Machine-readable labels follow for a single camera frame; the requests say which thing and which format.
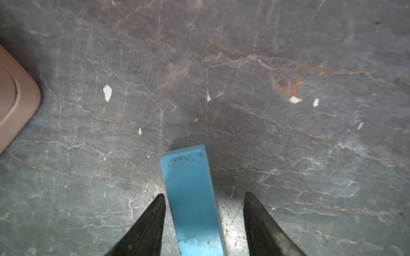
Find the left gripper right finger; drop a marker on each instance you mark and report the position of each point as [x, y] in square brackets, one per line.
[264, 235]

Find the light blue block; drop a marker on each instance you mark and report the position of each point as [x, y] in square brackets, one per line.
[191, 198]

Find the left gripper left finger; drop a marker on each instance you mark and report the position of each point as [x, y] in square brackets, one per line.
[145, 237]

